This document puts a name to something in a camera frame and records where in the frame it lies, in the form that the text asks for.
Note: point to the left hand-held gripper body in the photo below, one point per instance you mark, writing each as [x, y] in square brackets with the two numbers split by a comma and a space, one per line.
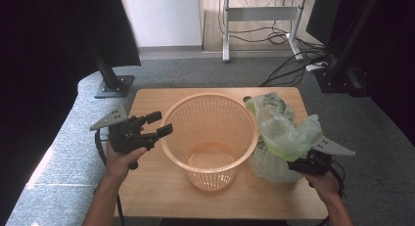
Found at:
[125, 136]

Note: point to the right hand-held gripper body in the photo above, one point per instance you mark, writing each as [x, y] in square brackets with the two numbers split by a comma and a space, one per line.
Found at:
[318, 162]

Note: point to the translucent green trash bag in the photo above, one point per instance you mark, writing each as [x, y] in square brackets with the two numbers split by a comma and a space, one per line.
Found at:
[284, 138]

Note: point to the peach plastic waste basket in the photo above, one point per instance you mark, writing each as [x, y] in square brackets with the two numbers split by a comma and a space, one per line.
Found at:
[208, 160]

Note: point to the person's right hand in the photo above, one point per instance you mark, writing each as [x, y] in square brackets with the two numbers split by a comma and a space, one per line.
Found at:
[324, 187]

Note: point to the person's left hand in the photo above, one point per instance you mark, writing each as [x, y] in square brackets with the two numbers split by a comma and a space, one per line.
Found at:
[119, 165]

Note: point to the black stand base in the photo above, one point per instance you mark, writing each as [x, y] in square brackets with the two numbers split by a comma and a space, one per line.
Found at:
[342, 81]

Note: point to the white power strip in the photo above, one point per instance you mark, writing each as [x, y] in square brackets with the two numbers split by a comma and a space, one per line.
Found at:
[315, 67]

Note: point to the black curtain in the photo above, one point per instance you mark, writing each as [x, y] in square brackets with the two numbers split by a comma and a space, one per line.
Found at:
[394, 56]
[49, 56]

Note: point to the grey stand base plate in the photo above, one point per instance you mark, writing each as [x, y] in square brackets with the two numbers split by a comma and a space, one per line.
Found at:
[125, 82]

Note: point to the black metal stand post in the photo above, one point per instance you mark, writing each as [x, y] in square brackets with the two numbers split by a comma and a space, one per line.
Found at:
[354, 33]
[109, 72]

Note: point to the white desk frame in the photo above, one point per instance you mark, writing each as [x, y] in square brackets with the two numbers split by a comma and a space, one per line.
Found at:
[261, 13]

